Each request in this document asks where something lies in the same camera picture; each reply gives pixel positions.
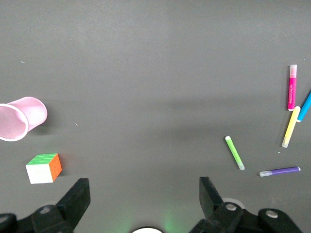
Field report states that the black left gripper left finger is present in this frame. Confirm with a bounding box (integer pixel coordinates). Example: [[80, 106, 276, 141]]
[[0, 178, 91, 233]]

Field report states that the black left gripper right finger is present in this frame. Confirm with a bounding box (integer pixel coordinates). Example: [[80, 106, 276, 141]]
[[189, 176, 303, 233]]

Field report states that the yellow marker with clear cap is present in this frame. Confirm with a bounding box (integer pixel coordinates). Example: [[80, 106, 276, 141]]
[[281, 106, 301, 149]]

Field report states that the blue marker with clear cap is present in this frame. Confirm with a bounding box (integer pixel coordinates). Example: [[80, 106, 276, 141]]
[[296, 91, 311, 123]]

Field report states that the pink marker with clear cap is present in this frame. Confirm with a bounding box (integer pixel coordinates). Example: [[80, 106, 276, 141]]
[[287, 64, 298, 112]]

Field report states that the multicoloured puzzle cube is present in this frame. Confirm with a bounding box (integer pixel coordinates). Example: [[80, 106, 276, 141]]
[[25, 153, 63, 184]]

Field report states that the green marker with clear cap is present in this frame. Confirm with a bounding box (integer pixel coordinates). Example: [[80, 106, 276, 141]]
[[225, 135, 245, 171]]

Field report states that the purple marker with clear cap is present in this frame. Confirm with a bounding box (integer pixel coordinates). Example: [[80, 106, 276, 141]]
[[259, 166, 301, 177]]

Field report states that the pink ribbed plastic cup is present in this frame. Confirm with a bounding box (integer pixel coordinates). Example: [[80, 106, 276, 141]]
[[0, 96, 48, 142]]

